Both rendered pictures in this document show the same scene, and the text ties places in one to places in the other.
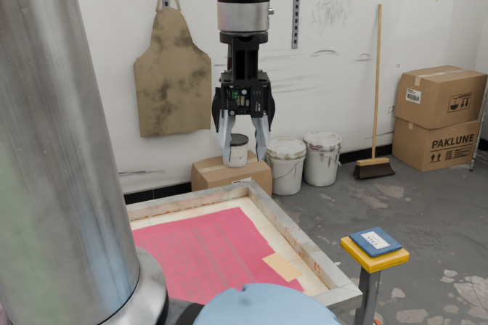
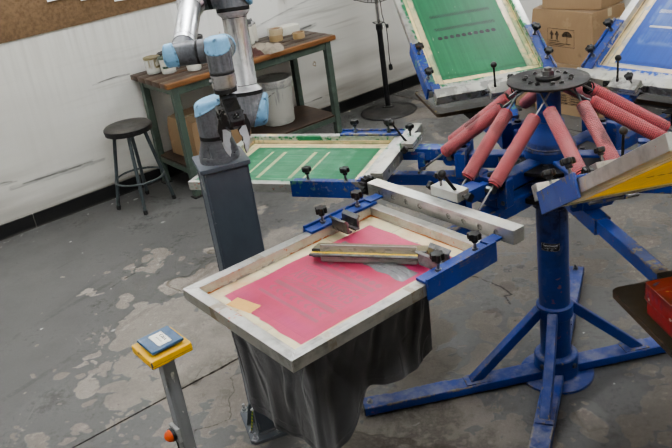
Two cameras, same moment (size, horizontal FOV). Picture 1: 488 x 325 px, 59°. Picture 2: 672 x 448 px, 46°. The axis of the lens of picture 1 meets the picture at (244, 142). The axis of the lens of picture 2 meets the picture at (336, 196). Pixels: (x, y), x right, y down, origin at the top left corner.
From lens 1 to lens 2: 3.03 m
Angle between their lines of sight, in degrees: 133
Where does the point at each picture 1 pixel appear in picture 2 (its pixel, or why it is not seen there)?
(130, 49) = not seen: outside the picture
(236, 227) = (293, 323)
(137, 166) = not seen: outside the picture
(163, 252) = (344, 288)
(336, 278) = (199, 291)
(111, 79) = not seen: outside the picture
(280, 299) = (208, 101)
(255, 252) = (268, 308)
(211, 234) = (313, 311)
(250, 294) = (214, 99)
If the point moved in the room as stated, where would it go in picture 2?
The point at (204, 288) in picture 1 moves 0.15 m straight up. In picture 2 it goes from (297, 278) to (289, 236)
